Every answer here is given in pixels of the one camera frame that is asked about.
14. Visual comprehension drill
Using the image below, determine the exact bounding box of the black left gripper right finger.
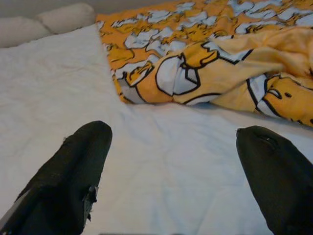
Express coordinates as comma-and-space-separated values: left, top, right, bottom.
235, 125, 313, 235

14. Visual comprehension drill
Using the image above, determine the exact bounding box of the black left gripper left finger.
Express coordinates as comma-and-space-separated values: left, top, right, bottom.
0, 120, 113, 235

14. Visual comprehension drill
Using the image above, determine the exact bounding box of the white quilted bed sheet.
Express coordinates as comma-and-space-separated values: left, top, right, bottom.
0, 23, 313, 235

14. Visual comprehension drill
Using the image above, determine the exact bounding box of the yellow cartoon print blanket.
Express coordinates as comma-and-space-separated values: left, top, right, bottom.
95, 0, 313, 128

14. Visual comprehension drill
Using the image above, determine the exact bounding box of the cream bolster pillow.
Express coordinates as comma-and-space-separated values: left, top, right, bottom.
35, 2, 96, 35
0, 16, 52, 48

